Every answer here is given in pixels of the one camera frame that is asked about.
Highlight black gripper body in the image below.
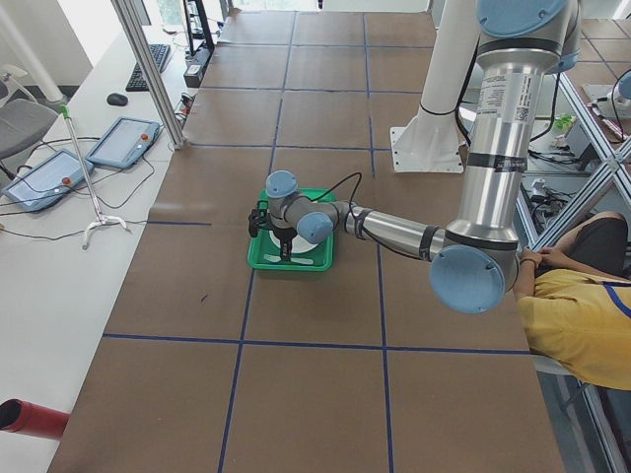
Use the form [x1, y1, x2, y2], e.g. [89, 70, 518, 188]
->
[273, 227, 296, 250]

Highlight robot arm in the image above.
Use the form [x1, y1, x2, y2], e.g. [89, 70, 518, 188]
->
[249, 1, 582, 313]

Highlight white round plate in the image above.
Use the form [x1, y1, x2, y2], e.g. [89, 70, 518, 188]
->
[269, 232, 316, 254]

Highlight green plastic tray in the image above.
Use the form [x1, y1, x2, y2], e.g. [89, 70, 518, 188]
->
[247, 189, 334, 272]

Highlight far teach pendant tablet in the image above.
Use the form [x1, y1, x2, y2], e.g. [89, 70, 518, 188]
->
[86, 116, 160, 169]

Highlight teach pendant tablet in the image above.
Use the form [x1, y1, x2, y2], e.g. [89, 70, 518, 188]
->
[86, 116, 160, 169]
[2, 150, 85, 212]

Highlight black keyboard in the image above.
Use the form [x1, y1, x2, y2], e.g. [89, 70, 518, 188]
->
[124, 42, 173, 94]

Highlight black computer mouse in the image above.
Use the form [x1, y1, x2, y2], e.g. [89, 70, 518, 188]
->
[106, 93, 128, 106]

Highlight near teach pendant tablet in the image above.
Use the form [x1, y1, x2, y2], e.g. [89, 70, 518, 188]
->
[2, 150, 85, 212]

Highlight grey office chair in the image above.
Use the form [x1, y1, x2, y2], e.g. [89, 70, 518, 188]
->
[1, 64, 57, 160]

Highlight person in yellow shirt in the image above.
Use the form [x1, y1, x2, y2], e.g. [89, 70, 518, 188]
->
[513, 211, 630, 390]

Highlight red cylinder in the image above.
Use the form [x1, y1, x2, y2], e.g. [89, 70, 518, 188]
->
[1, 399, 70, 440]

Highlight black camera cable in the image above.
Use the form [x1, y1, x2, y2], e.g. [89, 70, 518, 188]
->
[250, 171, 364, 233]

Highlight white mast base plate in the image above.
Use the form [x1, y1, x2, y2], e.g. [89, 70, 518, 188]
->
[389, 108, 464, 173]

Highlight white camera mast column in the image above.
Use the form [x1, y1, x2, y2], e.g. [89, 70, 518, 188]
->
[419, 0, 480, 116]

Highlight aluminium frame post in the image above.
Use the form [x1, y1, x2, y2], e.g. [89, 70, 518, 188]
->
[111, 0, 186, 150]

